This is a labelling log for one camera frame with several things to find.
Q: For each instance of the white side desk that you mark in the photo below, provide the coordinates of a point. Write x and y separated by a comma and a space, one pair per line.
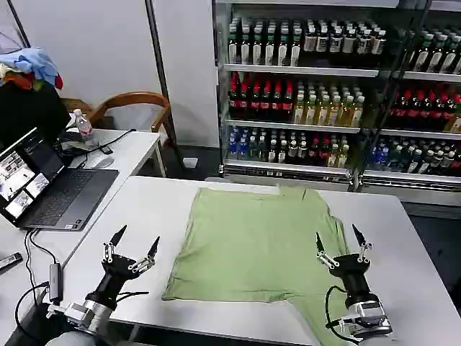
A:
137, 147

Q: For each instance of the grey usb hub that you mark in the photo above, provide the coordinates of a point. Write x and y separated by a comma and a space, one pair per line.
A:
55, 281

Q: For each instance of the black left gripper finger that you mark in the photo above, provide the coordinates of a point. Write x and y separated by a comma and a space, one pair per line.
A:
151, 254
117, 239

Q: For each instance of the small black flat device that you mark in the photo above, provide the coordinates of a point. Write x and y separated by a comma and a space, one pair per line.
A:
10, 261

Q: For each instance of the small white floor box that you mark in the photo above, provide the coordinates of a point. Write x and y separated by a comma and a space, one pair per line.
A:
190, 162

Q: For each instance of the brown wooden chair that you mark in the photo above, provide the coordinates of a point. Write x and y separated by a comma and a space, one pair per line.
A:
137, 99

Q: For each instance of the dark grey laptop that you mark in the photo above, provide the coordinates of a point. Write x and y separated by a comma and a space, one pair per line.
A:
68, 194

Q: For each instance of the long black metal pole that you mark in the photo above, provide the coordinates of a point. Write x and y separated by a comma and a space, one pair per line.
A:
162, 83

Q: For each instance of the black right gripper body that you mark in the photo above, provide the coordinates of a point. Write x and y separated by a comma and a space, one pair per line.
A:
351, 270

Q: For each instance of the clear plastic water bottle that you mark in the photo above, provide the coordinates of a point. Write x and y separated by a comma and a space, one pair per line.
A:
84, 129

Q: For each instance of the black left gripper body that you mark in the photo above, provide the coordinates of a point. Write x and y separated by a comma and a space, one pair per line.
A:
117, 274

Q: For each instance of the large black box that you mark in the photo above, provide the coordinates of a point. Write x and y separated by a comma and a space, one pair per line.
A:
29, 111

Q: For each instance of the glass-door shelf of bottles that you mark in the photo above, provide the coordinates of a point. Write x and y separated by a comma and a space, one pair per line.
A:
295, 90

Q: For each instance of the dark bundled cloth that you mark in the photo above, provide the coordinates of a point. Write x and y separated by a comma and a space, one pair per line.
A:
70, 142

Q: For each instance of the pile of colourful clothes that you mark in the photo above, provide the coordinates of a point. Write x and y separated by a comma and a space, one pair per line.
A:
32, 65

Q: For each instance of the light green shirt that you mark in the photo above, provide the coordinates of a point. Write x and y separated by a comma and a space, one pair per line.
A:
252, 245

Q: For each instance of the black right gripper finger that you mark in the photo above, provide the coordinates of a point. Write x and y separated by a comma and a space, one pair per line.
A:
320, 247
359, 238

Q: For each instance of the grey computer mouse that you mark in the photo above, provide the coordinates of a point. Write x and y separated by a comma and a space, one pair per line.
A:
99, 163

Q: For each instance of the steel shelf of bottles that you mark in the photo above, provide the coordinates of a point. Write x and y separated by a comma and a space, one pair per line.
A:
425, 108

